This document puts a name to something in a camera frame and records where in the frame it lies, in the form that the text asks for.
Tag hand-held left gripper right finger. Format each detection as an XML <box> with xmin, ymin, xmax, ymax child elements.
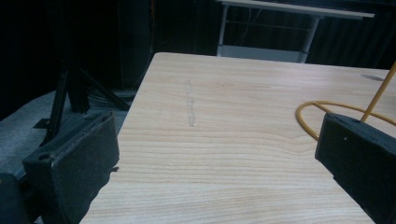
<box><xmin>314</xmin><ymin>112</ymin><xmax>396</xmax><ymax>224</ymax></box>

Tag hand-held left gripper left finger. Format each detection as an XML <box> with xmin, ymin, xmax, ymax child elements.
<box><xmin>21</xmin><ymin>110</ymin><xmax>120</xmax><ymax>224</ymax></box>

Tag black metal tripod stand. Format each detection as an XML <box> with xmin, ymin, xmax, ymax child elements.
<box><xmin>33</xmin><ymin>62</ymin><xmax>131</xmax><ymax>147</ymax></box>

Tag dark curtain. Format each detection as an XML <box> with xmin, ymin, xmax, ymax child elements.
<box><xmin>118</xmin><ymin>0</ymin><xmax>396</xmax><ymax>71</ymax></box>

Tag yellow cable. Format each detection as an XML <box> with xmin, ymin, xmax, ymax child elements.
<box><xmin>295</xmin><ymin>61</ymin><xmax>396</xmax><ymax>142</ymax></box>

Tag white metal frame table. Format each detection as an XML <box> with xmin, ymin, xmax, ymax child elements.
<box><xmin>216</xmin><ymin>0</ymin><xmax>375</xmax><ymax>64</ymax></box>

